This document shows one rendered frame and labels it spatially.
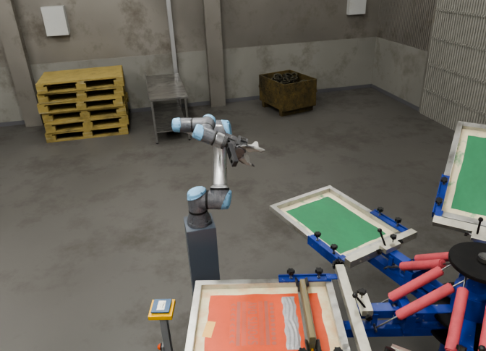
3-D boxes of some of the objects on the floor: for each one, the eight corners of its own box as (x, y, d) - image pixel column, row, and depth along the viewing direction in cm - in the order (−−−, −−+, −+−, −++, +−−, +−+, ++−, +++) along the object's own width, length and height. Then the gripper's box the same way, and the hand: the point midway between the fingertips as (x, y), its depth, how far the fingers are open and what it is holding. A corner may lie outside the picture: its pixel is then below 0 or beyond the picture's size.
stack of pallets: (131, 116, 830) (124, 64, 785) (131, 133, 744) (122, 76, 699) (55, 124, 802) (42, 71, 758) (45, 143, 716) (30, 85, 672)
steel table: (182, 111, 848) (177, 69, 811) (192, 140, 705) (187, 90, 667) (150, 113, 837) (145, 72, 799) (155, 145, 693) (147, 95, 656)
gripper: (231, 122, 206) (268, 138, 209) (219, 146, 220) (254, 160, 223) (227, 134, 200) (266, 150, 204) (215, 158, 214) (252, 172, 218)
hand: (259, 159), depth 212 cm, fingers open, 13 cm apart
